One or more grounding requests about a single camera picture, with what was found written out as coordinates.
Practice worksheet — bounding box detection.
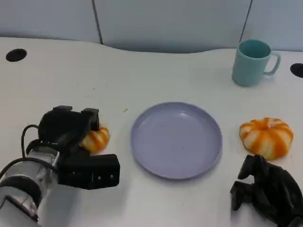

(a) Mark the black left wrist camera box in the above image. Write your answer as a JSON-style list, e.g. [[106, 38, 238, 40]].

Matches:
[[57, 153, 121, 190]]

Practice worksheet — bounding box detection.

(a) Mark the orange and white bread roll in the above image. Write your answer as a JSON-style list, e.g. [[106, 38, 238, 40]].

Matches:
[[79, 126, 111, 153], [239, 117, 294, 160]]

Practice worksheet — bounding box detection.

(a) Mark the grey-blue partition panel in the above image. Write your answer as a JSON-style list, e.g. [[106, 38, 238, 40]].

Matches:
[[239, 0, 303, 52], [91, 0, 253, 54], [0, 0, 104, 44]]

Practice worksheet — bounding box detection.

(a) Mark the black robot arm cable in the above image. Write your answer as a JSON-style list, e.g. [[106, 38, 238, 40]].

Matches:
[[0, 157, 59, 180], [21, 124, 42, 159]]

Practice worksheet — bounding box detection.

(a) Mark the lilac plate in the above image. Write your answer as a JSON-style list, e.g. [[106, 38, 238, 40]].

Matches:
[[130, 101, 223, 181]]

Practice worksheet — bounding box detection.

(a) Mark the black table cable grommet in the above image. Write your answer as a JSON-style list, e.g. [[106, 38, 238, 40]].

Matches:
[[290, 63, 303, 79], [5, 49, 27, 62]]

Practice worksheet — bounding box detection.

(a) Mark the pale green mug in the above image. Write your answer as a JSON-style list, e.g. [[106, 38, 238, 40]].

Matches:
[[231, 39, 281, 87]]

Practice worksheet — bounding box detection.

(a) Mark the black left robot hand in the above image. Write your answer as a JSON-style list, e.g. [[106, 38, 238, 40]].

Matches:
[[37, 105, 100, 162]]

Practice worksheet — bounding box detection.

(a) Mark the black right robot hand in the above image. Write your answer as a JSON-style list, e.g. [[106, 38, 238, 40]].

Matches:
[[230, 155, 303, 227]]

